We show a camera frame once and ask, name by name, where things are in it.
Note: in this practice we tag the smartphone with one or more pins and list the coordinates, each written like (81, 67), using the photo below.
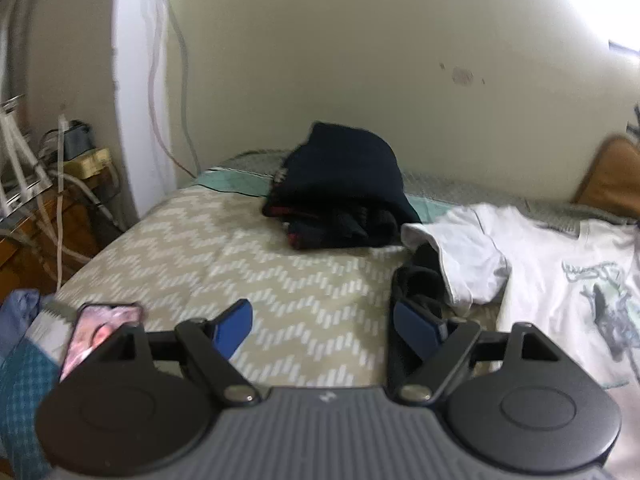
(100, 332)

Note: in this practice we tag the teal patterned cloth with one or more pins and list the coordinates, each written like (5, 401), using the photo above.
(22, 410)

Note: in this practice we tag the pile of dark clothes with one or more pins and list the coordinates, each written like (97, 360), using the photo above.
(340, 185)

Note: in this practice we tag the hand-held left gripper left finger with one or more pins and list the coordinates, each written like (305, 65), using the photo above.
(234, 329)

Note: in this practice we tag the white printed t-shirt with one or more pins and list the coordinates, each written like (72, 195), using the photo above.
(545, 265)

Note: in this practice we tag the beige chevron bedspread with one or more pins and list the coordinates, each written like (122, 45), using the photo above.
(210, 255)

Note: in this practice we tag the wooden nightstand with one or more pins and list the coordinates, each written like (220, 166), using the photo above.
(30, 255)

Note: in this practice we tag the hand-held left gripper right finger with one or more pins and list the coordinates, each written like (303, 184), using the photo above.
(414, 326)

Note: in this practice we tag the black garment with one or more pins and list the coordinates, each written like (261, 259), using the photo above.
(419, 280)

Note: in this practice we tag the brown pillow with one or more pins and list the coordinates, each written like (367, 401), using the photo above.
(612, 175)

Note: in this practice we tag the blue cloth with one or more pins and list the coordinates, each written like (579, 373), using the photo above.
(17, 320)

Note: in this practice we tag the beige power strip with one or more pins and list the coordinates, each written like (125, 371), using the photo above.
(87, 162)

